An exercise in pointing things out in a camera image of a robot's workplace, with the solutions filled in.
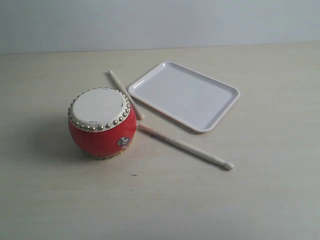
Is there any white drumstick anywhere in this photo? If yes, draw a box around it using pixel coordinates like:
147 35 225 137
107 70 145 120
138 123 234 171

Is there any red small drum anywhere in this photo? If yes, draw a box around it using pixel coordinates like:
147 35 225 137
68 87 137 159

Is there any white plastic tray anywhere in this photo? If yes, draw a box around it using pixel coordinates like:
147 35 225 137
128 61 240 133

